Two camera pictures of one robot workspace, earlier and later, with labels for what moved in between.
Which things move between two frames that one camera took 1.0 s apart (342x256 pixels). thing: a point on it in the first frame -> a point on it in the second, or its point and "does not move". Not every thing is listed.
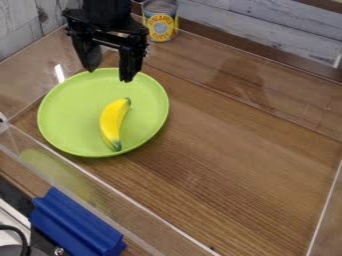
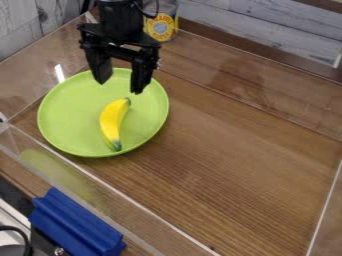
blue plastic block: x=71 y=226 does not move
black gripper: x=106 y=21 -> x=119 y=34
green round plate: x=73 y=105 does not move
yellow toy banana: x=111 y=122 does not move
